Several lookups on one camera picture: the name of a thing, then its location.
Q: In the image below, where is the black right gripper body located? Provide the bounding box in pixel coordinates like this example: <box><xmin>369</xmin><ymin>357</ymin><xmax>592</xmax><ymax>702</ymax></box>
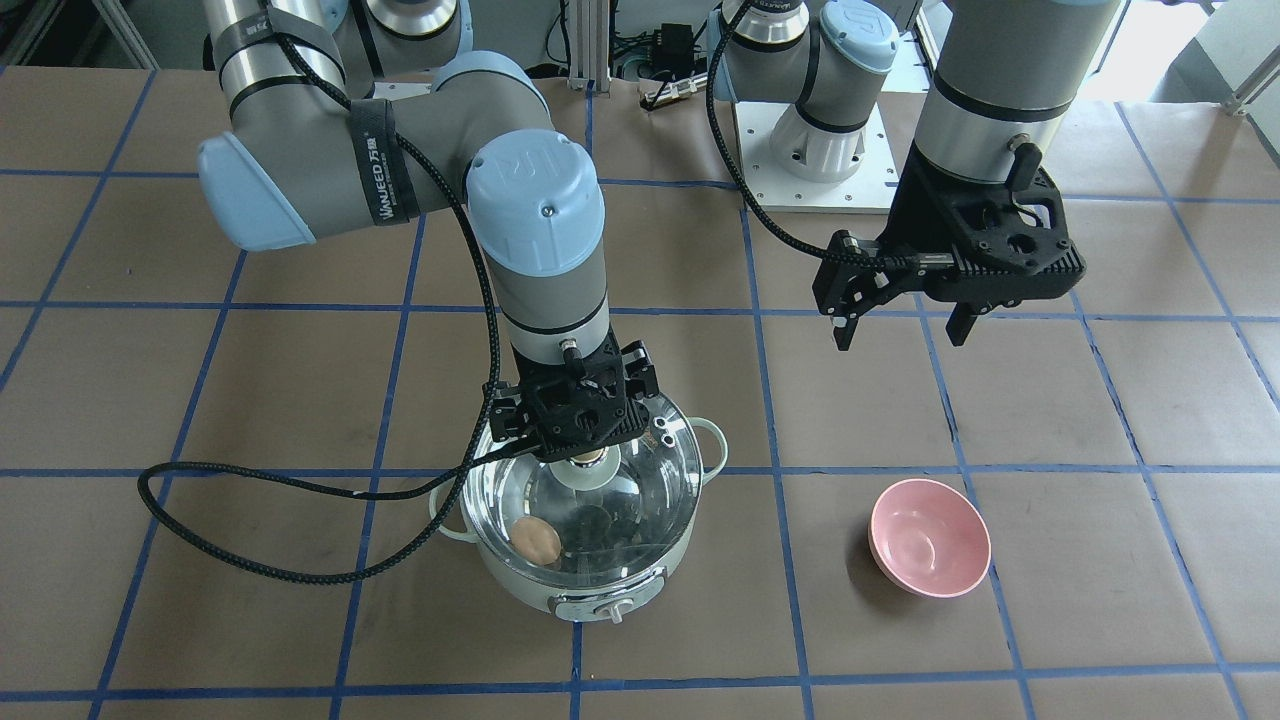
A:
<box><xmin>489</xmin><ymin>338</ymin><xmax>660</xmax><ymax>462</ymax></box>

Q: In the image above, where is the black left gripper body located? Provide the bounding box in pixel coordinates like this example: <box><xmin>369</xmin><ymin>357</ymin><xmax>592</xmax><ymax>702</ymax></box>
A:
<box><xmin>812</xmin><ymin>145</ymin><xmax>1085</xmax><ymax>316</ymax></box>

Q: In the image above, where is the glass pot lid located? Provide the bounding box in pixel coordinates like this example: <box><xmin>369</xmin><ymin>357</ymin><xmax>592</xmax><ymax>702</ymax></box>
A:
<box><xmin>462</xmin><ymin>389</ymin><xmax>703</xmax><ymax>579</ymax></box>

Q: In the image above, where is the beige egg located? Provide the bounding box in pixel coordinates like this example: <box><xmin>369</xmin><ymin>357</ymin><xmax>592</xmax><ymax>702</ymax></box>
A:
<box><xmin>509</xmin><ymin>515</ymin><xmax>563</xmax><ymax>568</ymax></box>

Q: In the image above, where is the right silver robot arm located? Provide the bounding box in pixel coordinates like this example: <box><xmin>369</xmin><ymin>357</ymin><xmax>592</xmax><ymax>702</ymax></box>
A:
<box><xmin>197</xmin><ymin>1</ymin><xmax>658</xmax><ymax>461</ymax></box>

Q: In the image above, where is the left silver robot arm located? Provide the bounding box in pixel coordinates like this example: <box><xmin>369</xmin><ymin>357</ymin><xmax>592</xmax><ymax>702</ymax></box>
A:
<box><xmin>705</xmin><ymin>1</ymin><xmax>1116</xmax><ymax>351</ymax></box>

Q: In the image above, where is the pale green cooking pot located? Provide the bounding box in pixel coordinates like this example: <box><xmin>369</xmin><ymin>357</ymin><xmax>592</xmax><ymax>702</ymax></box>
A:
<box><xmin>428</xmin><ymin>389</ymin><xmax>728</xmax><ymax>623</ymax></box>

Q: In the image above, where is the pink bowl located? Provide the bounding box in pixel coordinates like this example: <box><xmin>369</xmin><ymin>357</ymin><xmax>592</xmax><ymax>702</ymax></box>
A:
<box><xmin>867</xmin><ymin>478</ymin><xmax>992</xmax><ymax>600</ymax></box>

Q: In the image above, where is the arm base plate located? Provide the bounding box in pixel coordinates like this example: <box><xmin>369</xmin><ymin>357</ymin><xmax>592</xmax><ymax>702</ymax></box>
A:
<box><xmin>733</xmin><ymin>102</ymin><xmax>899</xmax><ymax>215</ymax></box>

